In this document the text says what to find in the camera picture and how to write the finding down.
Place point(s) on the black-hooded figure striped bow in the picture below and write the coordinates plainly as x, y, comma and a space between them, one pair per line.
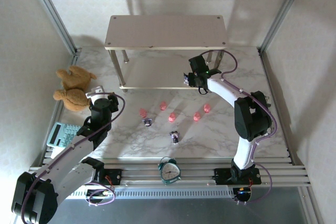
186, 79

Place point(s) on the pink plastic pig toy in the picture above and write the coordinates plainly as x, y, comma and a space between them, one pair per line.
197, 116
163, 106
143, 113
172, 117
207, 108

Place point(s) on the purple-hooded figure black bow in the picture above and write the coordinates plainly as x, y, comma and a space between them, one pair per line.
147, 122

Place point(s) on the cartoon figure black dress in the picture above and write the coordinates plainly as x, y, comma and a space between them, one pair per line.
174, 137

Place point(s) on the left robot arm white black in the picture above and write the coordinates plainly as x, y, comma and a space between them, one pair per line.
76, 179

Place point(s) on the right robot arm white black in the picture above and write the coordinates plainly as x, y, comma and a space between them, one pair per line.
245, 153

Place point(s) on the two-tier beige shelf metal legs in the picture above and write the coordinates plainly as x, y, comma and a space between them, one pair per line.
165, 30

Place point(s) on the brown teddy bear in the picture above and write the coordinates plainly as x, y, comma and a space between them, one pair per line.
74, 93

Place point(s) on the grey calculator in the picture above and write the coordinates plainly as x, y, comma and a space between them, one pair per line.
64, 134

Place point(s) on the electronics board with LED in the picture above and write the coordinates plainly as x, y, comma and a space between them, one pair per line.
242, 193
98, 195

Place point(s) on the green alarm clock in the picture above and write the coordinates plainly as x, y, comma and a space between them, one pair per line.
169, 172

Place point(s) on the slotted metal cover strip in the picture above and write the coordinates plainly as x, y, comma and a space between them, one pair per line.
170, 193

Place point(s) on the aluminium rail base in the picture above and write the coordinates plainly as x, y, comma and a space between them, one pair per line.
199, 174

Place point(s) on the aluminium frame post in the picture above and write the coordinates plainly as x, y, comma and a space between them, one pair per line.
53, 11
283, 11

